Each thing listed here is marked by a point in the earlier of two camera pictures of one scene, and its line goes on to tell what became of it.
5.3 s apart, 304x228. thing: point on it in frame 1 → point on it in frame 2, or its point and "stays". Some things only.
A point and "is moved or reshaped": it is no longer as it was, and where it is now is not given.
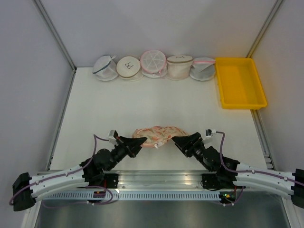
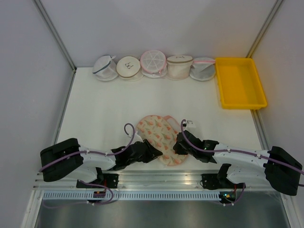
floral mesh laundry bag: x=156 y=136 is moved or reshaped
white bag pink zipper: x=202 y=69 stays
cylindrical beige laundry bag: x=178 y=67 stays
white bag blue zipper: x=105 y=68 stays
